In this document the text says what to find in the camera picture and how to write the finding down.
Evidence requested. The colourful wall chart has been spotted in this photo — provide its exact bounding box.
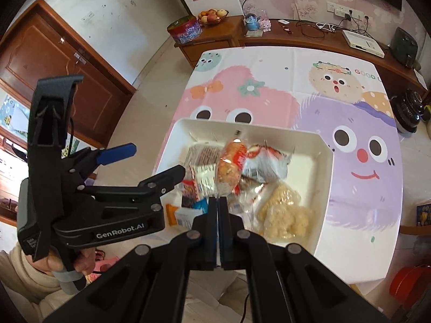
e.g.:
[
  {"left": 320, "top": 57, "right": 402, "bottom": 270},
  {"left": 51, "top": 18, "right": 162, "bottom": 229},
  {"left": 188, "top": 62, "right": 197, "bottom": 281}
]
[{"left": 0, "top": 94, "right": 31, "bottom": 132}]

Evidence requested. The white set-top box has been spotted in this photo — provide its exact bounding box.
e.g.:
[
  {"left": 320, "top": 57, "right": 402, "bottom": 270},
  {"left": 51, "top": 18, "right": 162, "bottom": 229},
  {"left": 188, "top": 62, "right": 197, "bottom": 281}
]
[{"left": 342, "top": 30, "right": 385, "bottom": 58}]

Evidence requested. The white plastic tray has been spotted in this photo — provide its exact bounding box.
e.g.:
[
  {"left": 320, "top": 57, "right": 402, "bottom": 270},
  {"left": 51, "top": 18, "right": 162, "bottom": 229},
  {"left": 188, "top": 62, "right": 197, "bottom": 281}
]
[{"left": 153, "top": 118, "right": 335, "bottom": 256}]

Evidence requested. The person's cream clothing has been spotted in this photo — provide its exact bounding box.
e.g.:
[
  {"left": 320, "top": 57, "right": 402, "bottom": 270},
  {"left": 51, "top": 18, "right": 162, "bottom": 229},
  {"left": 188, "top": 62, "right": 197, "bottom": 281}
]
[{"left": 34, "top": 269, "right": 251, "bottom": 323}]

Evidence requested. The brown wooden door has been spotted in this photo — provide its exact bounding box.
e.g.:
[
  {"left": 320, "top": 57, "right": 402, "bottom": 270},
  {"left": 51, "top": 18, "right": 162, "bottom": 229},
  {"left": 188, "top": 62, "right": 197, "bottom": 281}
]
[{"left": 0, "top": 0, "right": 137, "bottom": 149}]

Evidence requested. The dark ceramic jar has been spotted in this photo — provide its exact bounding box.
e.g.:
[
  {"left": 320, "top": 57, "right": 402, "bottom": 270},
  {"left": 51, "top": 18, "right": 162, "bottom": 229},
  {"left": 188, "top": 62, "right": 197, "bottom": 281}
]
[{"left": 391, "top": 89, "right": 425, "bottom": 135}]

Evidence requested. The dark red snack packet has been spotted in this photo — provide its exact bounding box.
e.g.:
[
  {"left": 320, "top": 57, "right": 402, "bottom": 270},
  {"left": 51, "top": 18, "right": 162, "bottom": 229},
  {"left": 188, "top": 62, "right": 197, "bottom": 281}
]
[{"left": 181, "top": 180, "right": 200, "bottom": 208}]

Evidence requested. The white red print snack packet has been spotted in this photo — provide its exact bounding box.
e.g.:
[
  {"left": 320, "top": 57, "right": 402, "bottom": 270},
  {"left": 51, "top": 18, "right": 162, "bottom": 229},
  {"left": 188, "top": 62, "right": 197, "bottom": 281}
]
[{"left": 244, "top": 144, "right": 293, "bottom": 181}]

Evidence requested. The person's left hand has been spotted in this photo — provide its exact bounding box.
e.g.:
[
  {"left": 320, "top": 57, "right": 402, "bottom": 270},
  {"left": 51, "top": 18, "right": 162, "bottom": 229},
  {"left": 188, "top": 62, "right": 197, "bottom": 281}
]
[{"left": 32, "top": 246, "right": 99, "bottom": 275}]

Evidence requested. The colourful printed carton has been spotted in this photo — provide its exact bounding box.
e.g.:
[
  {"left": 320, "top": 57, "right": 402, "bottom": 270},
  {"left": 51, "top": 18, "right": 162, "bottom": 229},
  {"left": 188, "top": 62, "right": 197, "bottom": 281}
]
[{"left": 416, "top": 203, "right": 431, "bottom": 227}]

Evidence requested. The dark fruit bowl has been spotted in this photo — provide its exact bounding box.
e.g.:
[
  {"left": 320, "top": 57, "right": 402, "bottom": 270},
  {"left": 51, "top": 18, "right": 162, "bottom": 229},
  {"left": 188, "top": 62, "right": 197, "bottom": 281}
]
[{"left": 198, "top": 15, "right": 229, "bottom": 28}]

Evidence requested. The yellow puffed snack packet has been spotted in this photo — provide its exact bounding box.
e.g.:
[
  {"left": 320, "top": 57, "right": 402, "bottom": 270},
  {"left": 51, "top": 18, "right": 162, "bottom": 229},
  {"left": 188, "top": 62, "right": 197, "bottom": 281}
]
[{"left": 256, "top": 181, "right": 314, "bottom": 243}]

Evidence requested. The pink patterned object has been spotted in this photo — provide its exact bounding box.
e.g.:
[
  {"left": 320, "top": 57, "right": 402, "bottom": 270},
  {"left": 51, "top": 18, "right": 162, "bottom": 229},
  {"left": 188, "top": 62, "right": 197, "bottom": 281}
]
[{"left": 84, "top": 249, "right": 119, "bottom": 285}]

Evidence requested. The orange snack packet red label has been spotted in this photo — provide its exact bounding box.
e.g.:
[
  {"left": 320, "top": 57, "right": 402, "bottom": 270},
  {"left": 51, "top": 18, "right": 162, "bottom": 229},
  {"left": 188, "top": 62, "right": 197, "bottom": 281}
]
[{"left": 216, "top": 139, "right": 249, "bottom": 195}]

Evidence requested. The orange white snack packet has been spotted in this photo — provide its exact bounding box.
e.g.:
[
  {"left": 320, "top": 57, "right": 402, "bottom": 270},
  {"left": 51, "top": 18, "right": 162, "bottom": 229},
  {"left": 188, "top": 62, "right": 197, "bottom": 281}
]
[{"left": 165, "top": 203, "right": 194, "bottom": 227}]

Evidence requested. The white wall socket strip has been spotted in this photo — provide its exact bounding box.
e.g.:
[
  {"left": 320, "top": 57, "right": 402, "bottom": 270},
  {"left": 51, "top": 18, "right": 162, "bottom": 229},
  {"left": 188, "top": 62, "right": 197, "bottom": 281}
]
[{"left": 326, "top": 1, "right": 369, "bottom": 21}]

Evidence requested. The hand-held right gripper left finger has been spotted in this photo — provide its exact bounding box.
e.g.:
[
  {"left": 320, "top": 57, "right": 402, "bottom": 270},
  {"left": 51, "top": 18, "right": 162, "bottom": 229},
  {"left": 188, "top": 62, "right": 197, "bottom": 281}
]
[{"left": 44, "top": 197, "right": 219, "bottom": 323}]

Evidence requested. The pile of mixed fruit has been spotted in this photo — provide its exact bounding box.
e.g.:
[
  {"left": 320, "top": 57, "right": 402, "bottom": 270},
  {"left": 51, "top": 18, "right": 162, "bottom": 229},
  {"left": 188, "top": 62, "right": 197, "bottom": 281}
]
[{"left": 197, "top": 8, "right": 230, "bottom": 23}]

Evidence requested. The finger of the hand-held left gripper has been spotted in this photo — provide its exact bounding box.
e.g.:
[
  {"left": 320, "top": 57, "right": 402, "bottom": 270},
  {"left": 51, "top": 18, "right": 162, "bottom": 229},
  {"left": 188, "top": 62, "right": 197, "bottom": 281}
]
[
  {"left": 67, "top": 143, "right": 137, "bottom": 180},
  {"left": 79, "top": 165, "right": 186, "bottom": 211}
]

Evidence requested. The table with cartoon tablecloth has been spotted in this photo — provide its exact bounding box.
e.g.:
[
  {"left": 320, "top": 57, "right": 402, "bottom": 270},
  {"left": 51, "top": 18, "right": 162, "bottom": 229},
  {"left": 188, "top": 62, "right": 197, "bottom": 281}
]
[{"left": 153, "top": 45, "right": 405, "bottom": 297}]

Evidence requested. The black cable loop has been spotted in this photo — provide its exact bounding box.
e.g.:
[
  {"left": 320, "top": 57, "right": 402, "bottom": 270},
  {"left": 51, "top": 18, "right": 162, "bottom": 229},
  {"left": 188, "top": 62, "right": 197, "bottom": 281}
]
[{"left": 296, "top": 20, "right": 334, "bottom": 38}]

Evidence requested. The wooden drawer cabinet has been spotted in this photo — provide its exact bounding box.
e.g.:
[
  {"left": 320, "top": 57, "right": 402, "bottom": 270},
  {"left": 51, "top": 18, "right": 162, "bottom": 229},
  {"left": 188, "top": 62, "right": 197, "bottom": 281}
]
[{"left": 173, "top": 15, "right": 245, "bottom": 69}]

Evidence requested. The dark green air fryer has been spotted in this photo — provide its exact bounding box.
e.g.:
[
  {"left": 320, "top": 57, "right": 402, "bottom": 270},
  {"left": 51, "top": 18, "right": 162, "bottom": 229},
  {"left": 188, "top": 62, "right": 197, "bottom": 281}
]
[{"left": 391, "top": 27, "right": 420, "bottom": 67}]

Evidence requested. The round red green tin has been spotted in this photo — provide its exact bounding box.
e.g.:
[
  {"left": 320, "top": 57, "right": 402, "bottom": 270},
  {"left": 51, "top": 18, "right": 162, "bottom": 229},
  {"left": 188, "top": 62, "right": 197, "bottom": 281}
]
[{"left": 166, "top": 16, "right": 203, "bottom": 45}]

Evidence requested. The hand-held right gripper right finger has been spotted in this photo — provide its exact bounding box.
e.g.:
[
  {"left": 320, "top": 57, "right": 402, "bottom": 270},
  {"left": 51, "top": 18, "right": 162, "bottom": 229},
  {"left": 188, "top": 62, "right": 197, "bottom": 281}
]
[{"left": 220, "top": 197, "right": 388, "bottom": 323}]

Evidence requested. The beige label snack packet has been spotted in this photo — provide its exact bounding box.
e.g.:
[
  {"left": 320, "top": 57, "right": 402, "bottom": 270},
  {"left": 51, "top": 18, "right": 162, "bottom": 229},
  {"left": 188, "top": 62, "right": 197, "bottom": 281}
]
[{"left": 190, "top": 163, "right": 218, "bottom": 198}]

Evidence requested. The red round basin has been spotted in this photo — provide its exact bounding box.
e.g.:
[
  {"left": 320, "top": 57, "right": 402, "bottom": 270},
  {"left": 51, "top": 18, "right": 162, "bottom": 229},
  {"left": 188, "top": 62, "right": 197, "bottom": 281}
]
[{"left": 389, "top": 266, "right": 431, "bottom": 307}]

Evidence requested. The person's left forearm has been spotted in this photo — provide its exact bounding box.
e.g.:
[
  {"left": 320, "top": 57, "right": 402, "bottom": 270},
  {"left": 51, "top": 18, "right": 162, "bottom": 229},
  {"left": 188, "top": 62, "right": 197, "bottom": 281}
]
[{"left": 0, "top": 242, "right": 63, "bottom": 298}]

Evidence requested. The wooden television stand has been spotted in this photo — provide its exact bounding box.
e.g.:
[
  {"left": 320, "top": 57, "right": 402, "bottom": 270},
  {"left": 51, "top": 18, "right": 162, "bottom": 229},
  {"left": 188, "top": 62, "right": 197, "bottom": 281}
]
[{"left": 237, "top": 18, "right": 431, "bottom": 93}]

